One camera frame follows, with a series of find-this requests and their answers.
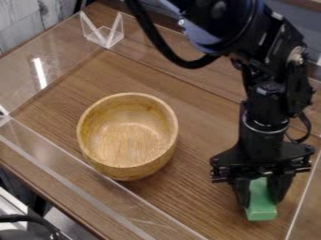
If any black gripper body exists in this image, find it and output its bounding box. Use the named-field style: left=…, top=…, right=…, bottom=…
left=210, top=120, right=315, bottom=183

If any clear acrylic corner bracket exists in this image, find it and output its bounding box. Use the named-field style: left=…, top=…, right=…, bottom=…
left=79, top=11, right=125, bottom=49

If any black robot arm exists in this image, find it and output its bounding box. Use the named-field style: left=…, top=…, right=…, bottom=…
left=167, top=0, right=315, bottom=208

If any clear acrylic tray wall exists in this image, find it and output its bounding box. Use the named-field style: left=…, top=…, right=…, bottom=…
left=0, top=114, right=208, bottom=240

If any brown wooden bowl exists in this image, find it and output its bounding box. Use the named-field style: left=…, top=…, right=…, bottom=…
left=76, top=92, right=178, bottom=181

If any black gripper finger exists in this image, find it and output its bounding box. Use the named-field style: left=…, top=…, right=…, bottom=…
left=232, top=179, right=252, bottom=208
left=268, top=174, right=293, bottom=204

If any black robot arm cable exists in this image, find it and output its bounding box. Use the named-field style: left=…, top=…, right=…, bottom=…
left=123, top=0, right=224, bottom=69

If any green rectangular block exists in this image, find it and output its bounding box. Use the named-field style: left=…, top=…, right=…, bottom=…
left=246, top=178, right=277, bottom=221

